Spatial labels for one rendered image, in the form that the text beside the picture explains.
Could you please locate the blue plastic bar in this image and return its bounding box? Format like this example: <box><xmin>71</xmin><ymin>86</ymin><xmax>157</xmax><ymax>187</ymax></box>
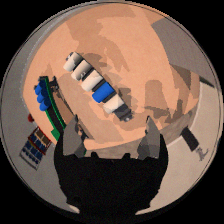
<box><xmin>39</xmin><ymin>97</ymin><xmax>51</xmax><ymax>111</ymax></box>
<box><xmin>35</xmin><ymin>80</ymin><xmax>46</xmax><ymax>95</ymax></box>
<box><xmin>37</xmin><ymin>88</ymin><xmax>49</xmax><ymax>103</ymax></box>
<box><xmin>92</xmin><ymin>81</ymin><xmax>115</xmax><ymax>103</ymax></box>

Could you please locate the white plastic bar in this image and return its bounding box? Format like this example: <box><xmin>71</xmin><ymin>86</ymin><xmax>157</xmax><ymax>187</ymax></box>
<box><xmin>71</xmin><ymin>60</ymin><xmax>93</xmax><ymax>81</ymax></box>
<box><xmin>103</xmin><ymin>94</ymin><xmax>124</xmax><ymax>114</ymax></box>
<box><xmin>63</xmin><ymin>52</ymin><xmax>83</xmax><ymax>72</ymax></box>
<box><xmin>81</xmin><ymin>70</ymin><xmax>103</xmax><ymax>92</ymax></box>

